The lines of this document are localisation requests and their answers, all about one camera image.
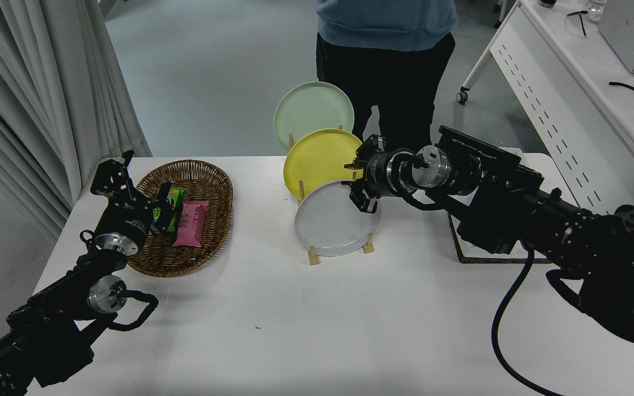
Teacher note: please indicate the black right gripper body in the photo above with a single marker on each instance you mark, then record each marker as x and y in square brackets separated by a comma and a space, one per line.
[377, 173]

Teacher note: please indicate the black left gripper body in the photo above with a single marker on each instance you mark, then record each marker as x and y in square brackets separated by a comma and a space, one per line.
[125, 223]

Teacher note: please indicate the grey plate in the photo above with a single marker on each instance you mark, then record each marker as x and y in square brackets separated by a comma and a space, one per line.
[333, 225]

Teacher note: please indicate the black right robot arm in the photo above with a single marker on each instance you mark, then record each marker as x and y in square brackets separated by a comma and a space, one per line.
[515, 198]

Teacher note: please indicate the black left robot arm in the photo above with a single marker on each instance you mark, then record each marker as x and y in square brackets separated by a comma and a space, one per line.
[47, 319]

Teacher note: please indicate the yellow plate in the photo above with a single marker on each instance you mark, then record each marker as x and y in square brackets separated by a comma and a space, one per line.
[317, 159]

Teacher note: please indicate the pale green plate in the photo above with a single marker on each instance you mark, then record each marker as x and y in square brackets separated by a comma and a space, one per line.
[311, 107]

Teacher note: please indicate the wooden plate rack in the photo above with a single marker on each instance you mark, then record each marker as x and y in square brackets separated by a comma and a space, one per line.
[313, 257]

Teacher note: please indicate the green snack bar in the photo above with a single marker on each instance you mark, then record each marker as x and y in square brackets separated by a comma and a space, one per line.
[179, 193]

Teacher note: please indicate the pink snack bar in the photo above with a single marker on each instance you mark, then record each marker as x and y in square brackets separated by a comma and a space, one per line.
[190, 225]

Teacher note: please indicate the brown wicker basket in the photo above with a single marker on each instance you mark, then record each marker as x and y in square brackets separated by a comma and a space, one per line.
[207, 181]

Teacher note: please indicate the person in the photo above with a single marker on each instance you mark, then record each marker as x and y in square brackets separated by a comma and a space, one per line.
[383, 71]

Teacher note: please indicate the desk caster wheel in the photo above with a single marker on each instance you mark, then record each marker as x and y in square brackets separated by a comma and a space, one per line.
[462, 98]

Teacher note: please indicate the grey curtain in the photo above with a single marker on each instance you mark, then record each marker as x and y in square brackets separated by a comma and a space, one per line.
[20, 82]

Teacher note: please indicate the white tray with brown base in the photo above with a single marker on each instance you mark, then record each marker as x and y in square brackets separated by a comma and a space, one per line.
[487, 259]

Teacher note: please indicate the white perforated side desk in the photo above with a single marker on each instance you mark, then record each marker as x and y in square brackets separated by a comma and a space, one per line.
[570, 66]

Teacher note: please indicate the small dark round object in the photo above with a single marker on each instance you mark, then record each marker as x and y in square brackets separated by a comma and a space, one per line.
[547, 3]

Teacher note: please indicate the black glasses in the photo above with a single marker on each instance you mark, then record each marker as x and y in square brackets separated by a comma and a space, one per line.
[582, 22]

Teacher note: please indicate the clear bottle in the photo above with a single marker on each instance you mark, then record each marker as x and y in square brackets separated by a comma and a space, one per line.
[596, 8]

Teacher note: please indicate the silver laptop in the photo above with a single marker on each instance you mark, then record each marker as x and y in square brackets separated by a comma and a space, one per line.
[625, 27]

